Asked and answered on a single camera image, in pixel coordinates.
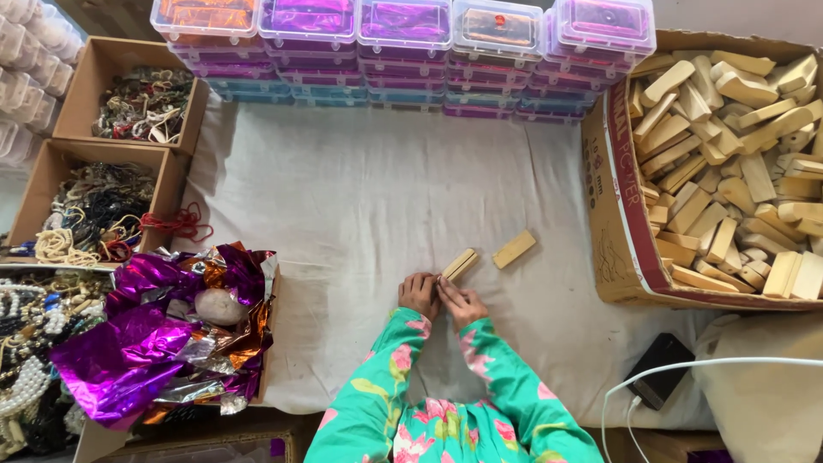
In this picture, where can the person's right hand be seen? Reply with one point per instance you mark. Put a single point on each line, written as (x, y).
(464, 305)

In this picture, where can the person's left hand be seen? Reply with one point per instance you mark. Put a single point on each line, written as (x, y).
(416, 296)

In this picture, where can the person's left fingers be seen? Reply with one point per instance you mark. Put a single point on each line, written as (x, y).
(432, 285)

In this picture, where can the person's right fingers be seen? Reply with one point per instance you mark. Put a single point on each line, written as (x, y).
(447, 289)

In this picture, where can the slotted pale wooden block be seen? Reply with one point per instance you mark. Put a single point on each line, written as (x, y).
(460, 263)

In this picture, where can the plain pale wooden block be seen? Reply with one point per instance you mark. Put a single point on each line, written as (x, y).
(514, 249)

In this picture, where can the white cloth sheet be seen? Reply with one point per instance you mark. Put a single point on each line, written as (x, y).
(386, 193)

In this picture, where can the person's green floral dress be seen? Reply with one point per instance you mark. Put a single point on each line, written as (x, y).
(463, 431)

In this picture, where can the flat cardboard tray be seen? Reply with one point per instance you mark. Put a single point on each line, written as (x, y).
(271, 334)

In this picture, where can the grey smooth stone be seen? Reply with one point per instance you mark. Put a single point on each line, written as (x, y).
(218, 307)

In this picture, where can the black phone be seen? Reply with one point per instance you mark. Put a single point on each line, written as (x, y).
(661, 370)

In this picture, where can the stack of coloured plastic boxes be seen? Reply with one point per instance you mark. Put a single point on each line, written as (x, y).
(411, 51)

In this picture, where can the heap of shiny foil sheets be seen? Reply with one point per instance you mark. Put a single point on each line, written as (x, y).
(161, 341)

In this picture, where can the carton of wooden blocks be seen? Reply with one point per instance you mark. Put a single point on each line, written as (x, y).
(720, 173)

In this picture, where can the cream cloth bag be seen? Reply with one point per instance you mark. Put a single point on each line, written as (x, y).
(765, 386)

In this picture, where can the stack of clear plastic boxes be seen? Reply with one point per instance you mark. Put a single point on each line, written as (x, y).
(29, 71)

